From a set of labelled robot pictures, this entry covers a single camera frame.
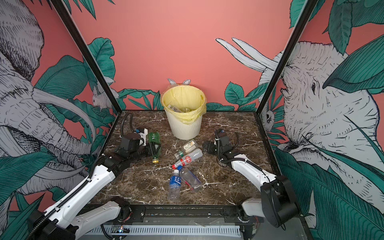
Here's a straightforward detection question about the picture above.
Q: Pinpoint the green bottle green label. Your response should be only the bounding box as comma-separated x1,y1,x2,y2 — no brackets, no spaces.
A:
149,132,161,164

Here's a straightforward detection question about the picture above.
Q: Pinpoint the crushed clear bottle blue cap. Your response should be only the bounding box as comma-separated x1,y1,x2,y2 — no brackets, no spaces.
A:
177,166,203,192

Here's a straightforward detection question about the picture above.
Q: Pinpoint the clear bottle white cap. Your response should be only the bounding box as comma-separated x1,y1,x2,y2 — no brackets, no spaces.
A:
168,105,185,113

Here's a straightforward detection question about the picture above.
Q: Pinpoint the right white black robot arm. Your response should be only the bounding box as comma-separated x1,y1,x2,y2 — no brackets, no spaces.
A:
203,140,301,228

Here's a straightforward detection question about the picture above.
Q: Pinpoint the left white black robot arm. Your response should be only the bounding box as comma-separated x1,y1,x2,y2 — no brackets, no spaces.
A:
27,143,161,240

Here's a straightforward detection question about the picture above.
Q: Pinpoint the white ribbed plastic bin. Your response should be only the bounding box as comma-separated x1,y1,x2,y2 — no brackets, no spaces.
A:
166,111,203,140

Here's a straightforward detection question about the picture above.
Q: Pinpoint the yellow plastic bin liner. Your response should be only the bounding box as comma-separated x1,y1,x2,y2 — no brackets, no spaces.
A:
161,85,207,124

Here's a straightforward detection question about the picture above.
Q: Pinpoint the clear bottle red label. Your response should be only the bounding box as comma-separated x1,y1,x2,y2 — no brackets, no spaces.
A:
172,149,203,170

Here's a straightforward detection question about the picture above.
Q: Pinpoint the small clear bottle cream label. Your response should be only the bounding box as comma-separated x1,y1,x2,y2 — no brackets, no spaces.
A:
174,140,198,159

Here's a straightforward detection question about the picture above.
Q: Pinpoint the blue label bottle white cap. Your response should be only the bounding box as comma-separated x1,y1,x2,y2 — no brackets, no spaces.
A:
168,170,182,201

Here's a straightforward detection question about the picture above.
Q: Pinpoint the white perforated vent strip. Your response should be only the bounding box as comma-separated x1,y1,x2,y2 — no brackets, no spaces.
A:
104,225,242,237

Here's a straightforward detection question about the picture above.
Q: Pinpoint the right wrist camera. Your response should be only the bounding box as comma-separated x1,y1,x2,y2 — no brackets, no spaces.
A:
215,129,231,146

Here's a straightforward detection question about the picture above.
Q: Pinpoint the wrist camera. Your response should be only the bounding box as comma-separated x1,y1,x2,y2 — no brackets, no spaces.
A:
215,129,231,146
120,128,148,152

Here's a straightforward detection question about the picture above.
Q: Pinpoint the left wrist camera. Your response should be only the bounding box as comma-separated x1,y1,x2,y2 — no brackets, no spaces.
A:
120,128,148,152

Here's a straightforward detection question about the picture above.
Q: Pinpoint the black front rail frame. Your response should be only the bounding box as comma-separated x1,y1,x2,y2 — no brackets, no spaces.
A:
124,205,265,225

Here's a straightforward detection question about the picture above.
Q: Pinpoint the left black corner post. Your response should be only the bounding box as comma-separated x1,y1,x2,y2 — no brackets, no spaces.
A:
51,0,122,114

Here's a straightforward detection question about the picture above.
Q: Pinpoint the black corner post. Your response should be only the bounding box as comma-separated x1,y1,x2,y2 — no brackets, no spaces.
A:
256,0,318,117
51,0,122,114

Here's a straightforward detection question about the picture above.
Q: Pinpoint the right black corner post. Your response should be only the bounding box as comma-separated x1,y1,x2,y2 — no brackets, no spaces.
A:
256,0,318,117

